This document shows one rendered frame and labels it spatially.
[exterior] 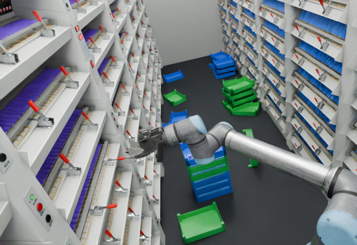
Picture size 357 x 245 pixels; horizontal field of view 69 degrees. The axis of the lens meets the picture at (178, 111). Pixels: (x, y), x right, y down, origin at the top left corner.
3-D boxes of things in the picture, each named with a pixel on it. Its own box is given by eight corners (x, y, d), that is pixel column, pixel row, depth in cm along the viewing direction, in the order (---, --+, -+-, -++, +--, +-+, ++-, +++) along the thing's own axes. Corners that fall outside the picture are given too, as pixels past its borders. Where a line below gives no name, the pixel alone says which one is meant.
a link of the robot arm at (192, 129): (209, 138, 109) (200, 117, 106) (181, 148, 110) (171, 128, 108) (206, 129, 118) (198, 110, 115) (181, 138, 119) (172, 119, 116)
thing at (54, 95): (90, 81, 116) (89, 51, 109) (32, 182, 64) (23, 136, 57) (42, 77, 114) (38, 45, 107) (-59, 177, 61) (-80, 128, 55)
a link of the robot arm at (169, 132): (179, 134, 119) (181, 148, 111) (170, 138, 120) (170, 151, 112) (172, 119, 115) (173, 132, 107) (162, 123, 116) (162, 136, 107)
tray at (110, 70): (124, 67, 186) (125, 48, 180) (109, 109, 134) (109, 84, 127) (95, 64, 184) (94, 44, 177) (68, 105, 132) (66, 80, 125)
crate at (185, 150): (218, 139, 207) (216, 131, 203) (226, 154, 189) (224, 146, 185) (181, 150, 205) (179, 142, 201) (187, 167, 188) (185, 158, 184)
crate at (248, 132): (253, 145, 251) (244, 145, 253) (251, 128, 241) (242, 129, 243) (257, 167, 226) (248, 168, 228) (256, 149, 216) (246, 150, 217)
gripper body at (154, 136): (137, 132, 117) (162, 123, 115) (146, 146, 121) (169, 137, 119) (136, 142, 110) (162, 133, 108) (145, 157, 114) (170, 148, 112)
